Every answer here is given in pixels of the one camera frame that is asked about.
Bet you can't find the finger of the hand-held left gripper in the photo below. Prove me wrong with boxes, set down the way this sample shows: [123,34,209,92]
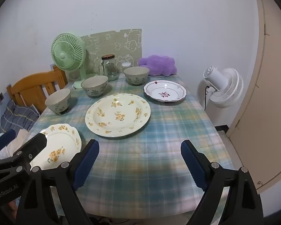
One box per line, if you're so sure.
[0,129,16,153]
[0,133,48,173]

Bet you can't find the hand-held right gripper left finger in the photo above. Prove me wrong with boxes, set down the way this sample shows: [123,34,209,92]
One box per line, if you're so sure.
[16,139,100,225]

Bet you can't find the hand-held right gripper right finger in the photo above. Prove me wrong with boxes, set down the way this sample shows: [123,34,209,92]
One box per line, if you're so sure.
[180,140,264,225]

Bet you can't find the small yellow flowered plate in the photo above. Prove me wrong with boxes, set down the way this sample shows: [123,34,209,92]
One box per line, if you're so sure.
[29,123,82,171]

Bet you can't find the green floral ceramic bowl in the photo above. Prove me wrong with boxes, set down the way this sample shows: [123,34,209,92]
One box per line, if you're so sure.
[124,67,150,86]
[81,75,108,97]
[45,88,72,116]

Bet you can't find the large yellow flowered plate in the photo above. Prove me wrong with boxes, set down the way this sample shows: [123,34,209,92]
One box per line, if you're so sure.
[85,93,151,137]

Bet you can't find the white red patterned plate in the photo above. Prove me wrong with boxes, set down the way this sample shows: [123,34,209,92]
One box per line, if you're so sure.
[143,80,187,103]

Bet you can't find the pale pink cloth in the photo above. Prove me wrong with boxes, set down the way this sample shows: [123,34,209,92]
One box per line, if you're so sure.
[13,129,31,152]

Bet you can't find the blue striped bedding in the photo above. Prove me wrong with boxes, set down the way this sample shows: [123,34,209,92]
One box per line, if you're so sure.
[0,100,40,134]

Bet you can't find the plaid tablecloth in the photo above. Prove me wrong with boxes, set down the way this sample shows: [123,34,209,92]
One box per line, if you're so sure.
[19,74,235,217]

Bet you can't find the wooden chair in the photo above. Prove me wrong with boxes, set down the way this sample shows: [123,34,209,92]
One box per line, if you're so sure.
[7,65,68,114]

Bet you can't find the translucent round object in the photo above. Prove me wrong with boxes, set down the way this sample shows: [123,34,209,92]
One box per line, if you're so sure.
[67,67,85,83]

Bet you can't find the white standing fan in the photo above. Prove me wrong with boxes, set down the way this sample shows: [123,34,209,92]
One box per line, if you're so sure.
[203,66,244,109]

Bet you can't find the green table fan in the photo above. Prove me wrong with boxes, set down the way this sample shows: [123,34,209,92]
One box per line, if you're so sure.
[51,33,99,89]

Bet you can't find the glass jar with brown lid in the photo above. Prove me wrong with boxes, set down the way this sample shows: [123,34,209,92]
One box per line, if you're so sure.
[97,55,119,82]

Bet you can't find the beige door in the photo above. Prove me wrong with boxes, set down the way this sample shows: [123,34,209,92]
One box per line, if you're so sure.
[226,0,281,195]

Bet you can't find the purple plush toy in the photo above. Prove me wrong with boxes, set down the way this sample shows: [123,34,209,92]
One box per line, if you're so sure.
[138,55,178,77]

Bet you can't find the green printed mat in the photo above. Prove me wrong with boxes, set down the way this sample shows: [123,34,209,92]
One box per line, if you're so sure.
[80,29,143,76]

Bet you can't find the black fan cable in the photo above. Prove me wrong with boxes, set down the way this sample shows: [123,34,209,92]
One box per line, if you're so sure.
[204,85,211,111]

